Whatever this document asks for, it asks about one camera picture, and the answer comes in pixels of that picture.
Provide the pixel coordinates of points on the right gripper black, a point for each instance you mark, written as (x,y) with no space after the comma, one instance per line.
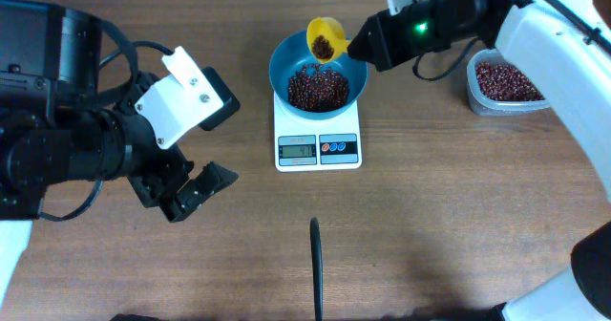
(387,38)

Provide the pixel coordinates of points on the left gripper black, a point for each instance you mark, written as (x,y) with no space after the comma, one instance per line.
(156,177)

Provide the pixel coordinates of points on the yellow plastic scoop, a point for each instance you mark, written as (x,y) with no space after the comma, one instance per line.
(332,30)

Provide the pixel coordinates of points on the white digital kitchen scale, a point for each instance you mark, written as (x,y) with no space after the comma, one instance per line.
(304,145)

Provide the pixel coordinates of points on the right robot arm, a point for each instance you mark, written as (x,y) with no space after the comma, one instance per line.
(563,47)

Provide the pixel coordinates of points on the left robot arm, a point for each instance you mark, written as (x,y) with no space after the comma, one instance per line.
(75,106)

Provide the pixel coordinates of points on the adzuki beans in scoop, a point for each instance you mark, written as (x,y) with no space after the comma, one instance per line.
(322,49)

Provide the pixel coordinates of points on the adzuki beans in bowl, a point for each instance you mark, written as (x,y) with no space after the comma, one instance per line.
(316,88)

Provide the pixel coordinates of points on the blue-grey plastic bowl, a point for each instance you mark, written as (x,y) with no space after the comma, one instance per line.
(293,53)

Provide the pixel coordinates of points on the red adzuki beans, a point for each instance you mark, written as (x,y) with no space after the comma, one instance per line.
(505,82)

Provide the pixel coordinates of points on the clear plastic food container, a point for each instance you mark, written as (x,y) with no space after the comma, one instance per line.
(484,106)

